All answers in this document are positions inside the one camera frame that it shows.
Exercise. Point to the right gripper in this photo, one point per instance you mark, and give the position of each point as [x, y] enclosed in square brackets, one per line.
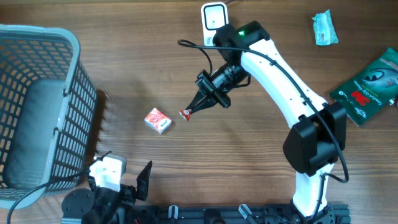
[210, 93]

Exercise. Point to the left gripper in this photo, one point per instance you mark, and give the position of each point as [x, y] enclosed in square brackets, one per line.
[129, 193]

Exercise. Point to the red stick sachet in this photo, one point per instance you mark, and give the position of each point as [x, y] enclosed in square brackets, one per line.
[185, 114]

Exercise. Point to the red white snack packet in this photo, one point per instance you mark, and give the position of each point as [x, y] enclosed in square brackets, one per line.
[157, 121]

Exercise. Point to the teal wet wipes pack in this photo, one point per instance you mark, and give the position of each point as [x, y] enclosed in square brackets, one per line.
[324, 29]

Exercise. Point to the green 3M package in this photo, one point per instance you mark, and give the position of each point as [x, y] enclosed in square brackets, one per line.
[370, 90]

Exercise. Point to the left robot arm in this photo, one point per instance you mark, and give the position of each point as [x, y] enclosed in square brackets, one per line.
[102, 205]

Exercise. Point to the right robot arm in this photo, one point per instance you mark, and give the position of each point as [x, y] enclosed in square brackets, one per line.
[317, 133]

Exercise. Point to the white barcode scanner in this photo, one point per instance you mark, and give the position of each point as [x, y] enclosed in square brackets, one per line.
[213, 16]

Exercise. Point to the grey plastic mesh basket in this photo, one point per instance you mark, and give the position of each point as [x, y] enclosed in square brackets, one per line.
[47, 107]

